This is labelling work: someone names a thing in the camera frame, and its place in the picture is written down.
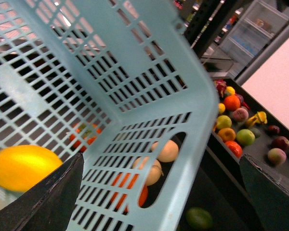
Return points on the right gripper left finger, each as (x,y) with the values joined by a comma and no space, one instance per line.
(48,205)

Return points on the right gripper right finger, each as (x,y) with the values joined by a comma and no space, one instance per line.
(268,191)

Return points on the yellow lemon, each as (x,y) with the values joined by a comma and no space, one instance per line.
(23,166)

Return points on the light teal shopping basket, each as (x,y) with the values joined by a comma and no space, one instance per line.
(125,66)

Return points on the dark green avocado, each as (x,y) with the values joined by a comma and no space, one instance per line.
(199,219)

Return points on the orange persimmon with leaf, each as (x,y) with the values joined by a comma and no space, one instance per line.
(84,136)

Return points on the white apple with stem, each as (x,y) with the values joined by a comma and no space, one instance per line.
(155,171)

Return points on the white pear near basket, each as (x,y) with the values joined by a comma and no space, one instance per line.
(169,152)

